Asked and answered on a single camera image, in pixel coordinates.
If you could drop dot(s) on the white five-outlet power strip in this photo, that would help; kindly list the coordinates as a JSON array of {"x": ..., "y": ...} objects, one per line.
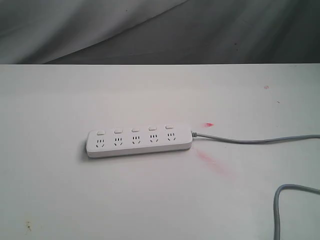
[{"x": 135, "y": 140}]

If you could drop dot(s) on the grey backdrop cloth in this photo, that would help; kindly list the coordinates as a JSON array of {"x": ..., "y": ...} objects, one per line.
[{"x": 152, "y": 32}]

